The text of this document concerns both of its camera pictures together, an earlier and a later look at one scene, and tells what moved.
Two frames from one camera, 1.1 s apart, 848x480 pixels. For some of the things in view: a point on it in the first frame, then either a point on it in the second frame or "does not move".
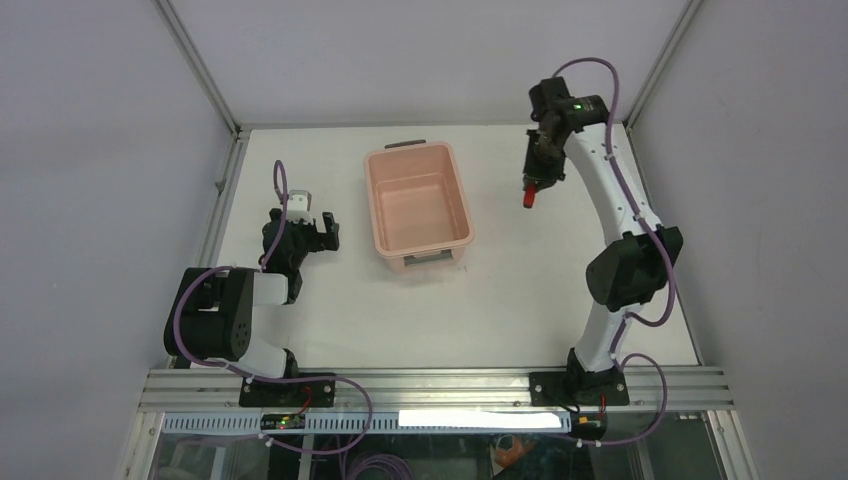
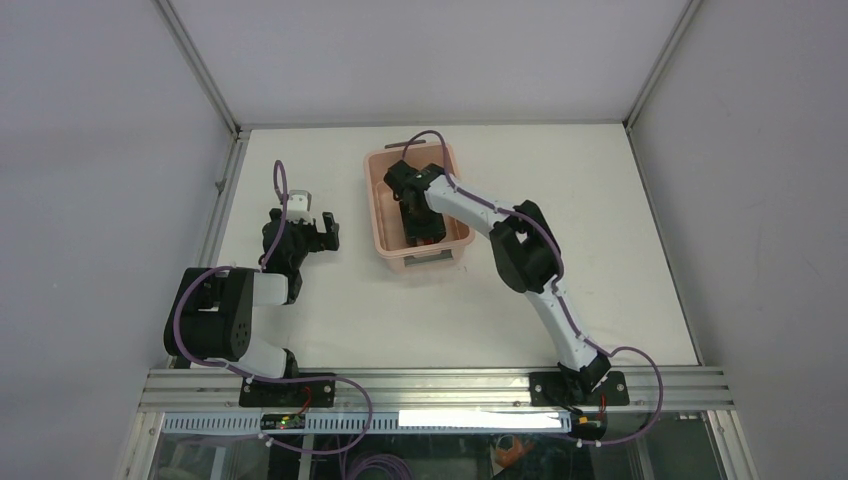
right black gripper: (547, 177) to (436, 229)
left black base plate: (315, 393) does not move
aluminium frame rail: (686, 389) does not move
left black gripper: (327, 239) does not move
